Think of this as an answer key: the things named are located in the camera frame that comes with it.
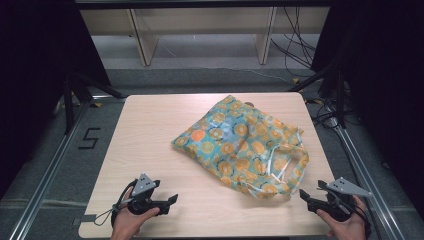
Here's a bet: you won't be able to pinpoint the black curtain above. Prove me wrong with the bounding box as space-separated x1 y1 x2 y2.
311 0 424 209
0 0 112 198

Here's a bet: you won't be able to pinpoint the black hanging cables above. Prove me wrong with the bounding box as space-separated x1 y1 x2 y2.
269 6 318 78

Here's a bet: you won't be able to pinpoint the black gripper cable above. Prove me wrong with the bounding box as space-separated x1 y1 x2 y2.
111 179 139 228
353 201 373 240

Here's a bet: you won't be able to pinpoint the black floor cables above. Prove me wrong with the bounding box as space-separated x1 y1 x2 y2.
304 94 363 130

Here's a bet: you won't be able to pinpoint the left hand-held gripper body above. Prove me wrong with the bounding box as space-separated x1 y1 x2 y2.
126 172 171 216

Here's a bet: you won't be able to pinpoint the grey tape strip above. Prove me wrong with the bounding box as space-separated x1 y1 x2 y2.
72 214 98 226

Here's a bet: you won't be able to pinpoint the person's left hand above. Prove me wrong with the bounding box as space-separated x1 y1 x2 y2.
111 205 161 240

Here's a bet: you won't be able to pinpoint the black tripod stand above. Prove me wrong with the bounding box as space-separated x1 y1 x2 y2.
288 63 348 130
62 71 128 135

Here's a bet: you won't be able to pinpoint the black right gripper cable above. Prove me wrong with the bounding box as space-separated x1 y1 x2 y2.
353 201 373 240

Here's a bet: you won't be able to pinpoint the thin grey cord loop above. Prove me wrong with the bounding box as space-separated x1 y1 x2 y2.
93 198 134 227

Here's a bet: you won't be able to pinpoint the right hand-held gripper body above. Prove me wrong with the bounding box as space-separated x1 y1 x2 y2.
307 177 372 223

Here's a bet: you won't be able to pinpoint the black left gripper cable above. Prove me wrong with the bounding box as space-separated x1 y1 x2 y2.
111 179 139 228

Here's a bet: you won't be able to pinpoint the person's right hand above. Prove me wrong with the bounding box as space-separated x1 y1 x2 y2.
316 195 368 240

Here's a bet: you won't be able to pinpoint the light wooden shelf unit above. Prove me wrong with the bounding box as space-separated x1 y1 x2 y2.
79 6 331 67

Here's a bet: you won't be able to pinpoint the teal orange-print shopping bag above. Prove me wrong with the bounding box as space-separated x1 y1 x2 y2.
170 94 310 200

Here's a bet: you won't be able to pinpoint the aluminium frame rail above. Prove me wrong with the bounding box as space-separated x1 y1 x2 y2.
333 125 407 240
8 95 111 240

